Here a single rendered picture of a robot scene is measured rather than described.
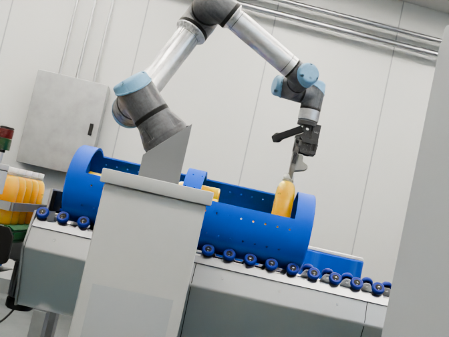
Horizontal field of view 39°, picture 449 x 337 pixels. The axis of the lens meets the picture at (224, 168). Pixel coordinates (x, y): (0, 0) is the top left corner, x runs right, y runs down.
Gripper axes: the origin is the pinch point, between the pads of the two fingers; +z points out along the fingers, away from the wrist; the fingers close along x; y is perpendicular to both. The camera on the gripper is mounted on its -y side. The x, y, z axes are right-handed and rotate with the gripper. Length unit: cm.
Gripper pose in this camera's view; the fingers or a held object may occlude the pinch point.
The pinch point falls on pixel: (289, 174)
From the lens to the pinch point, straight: 230.9
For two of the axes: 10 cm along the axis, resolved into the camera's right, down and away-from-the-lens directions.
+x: 0.4, 0.8, 10.0
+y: 9.7, 2.2, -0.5
